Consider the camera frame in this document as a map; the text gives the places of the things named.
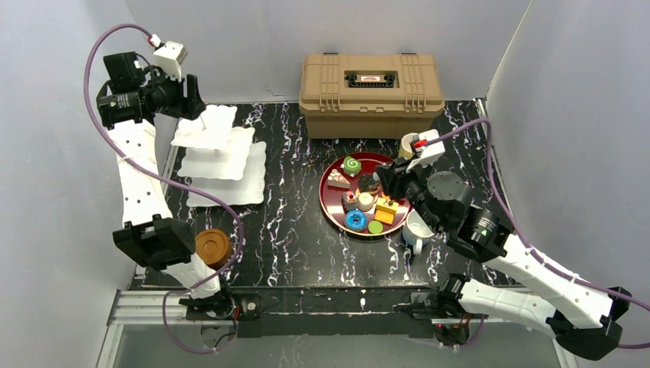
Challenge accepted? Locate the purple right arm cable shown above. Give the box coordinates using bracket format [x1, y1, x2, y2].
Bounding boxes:
[421, 117, 650, 350]

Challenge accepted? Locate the brown wooden coaster stack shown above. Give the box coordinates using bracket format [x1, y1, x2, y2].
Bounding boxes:
[195, 228, 233, 270]

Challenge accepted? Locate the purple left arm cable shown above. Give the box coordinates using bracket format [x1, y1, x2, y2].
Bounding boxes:
[84, 23, 246, 355]

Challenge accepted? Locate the pale green ceramic mug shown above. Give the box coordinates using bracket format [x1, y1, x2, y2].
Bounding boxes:
[398, 133, 416, 159]

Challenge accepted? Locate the white three-tier dessert stand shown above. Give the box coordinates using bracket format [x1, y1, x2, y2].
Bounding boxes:
[171, 104, 267, 206]

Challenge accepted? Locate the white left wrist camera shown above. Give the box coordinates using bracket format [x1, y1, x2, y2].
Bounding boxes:
[148, 34, 188, 82]

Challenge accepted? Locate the tan plastic toolbox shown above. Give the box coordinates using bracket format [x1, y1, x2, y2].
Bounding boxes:
[299, 53, 445, 140]

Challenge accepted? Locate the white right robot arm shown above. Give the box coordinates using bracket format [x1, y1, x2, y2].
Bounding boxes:
[373, 158, 629, 360]

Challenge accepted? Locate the black base frame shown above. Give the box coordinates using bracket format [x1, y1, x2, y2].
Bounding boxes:
[109, 284, 509, 340]

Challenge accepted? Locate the green swirl roll cake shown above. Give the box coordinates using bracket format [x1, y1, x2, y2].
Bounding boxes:
[341, 156, 362, 177]

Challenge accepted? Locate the green round macaron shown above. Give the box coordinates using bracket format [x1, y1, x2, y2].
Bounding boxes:
[366, 220, 384, 235]

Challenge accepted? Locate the blue sprinkled donut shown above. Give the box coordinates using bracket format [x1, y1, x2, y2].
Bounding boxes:
[344, 209, 368, 232]

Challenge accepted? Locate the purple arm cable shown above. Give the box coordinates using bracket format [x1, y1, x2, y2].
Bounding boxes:
[421, 117, 650, 350]
[84, 23, 246, 355]

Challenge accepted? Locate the white mug blue base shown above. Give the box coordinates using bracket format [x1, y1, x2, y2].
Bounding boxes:
[402, 210, 434, 256]

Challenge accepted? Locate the orange square cake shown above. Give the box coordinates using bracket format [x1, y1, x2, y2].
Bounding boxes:
[374, 209, 396, 226]

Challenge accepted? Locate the white round cream puff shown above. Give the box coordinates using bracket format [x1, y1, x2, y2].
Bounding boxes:
[356, 192, 375, 212]

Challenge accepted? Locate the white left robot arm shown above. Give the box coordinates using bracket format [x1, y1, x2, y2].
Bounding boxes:
[96, 51, 222, 300]

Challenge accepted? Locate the red round tray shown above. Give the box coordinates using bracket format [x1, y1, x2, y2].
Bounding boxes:
[319, 152, 412, 238]

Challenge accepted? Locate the chocolate glazed donut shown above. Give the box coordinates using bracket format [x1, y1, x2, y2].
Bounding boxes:
[357, 173, 381, 196]

